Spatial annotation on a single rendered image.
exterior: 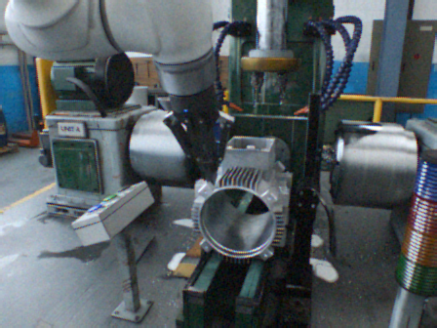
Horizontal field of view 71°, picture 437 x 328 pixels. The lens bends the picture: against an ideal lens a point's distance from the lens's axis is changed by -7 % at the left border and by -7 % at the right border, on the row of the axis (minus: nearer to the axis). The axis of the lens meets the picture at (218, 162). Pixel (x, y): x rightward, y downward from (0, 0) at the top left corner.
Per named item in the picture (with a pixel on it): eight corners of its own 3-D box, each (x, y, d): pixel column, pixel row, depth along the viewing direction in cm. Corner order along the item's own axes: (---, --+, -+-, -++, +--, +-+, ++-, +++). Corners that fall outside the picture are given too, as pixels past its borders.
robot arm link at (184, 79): (165, 36, 51) (173, 68, 55) (141, 66, 45) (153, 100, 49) (219, 34, 49) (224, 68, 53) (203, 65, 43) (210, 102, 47)
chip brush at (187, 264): (196, 237, 101) (196, 235, 101) (212, 239, 100) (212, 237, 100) (172, 276, 82) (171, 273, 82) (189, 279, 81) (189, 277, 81)
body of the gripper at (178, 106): (220, 69, 52) (227, 114, 59) (173, 69, 55) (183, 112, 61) (209, 97, 47) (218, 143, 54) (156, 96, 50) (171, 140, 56)
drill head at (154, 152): (135, 167, 130) (130, 104, 123) (222, 176, 121) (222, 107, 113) (98, 189, 107) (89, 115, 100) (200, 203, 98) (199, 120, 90)
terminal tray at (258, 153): (232, 164, 83) (232, 136, 80) (275, 167, 80) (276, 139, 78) (219, 180, 71) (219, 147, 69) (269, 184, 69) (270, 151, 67)
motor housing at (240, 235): (217, 217, 88) (217, 148, 82) (288, 225, 83) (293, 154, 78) (191, 257, 70) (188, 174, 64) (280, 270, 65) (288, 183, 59)
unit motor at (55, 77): (76, 157, 134) (64, 53, 121) (145, 164, 125) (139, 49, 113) (29, 177, 110) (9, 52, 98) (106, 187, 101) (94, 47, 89)
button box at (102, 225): (130, 209, 73) (120, 187, 72) (155, 201, 70) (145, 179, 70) (83, 247, 57) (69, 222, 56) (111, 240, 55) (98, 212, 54)
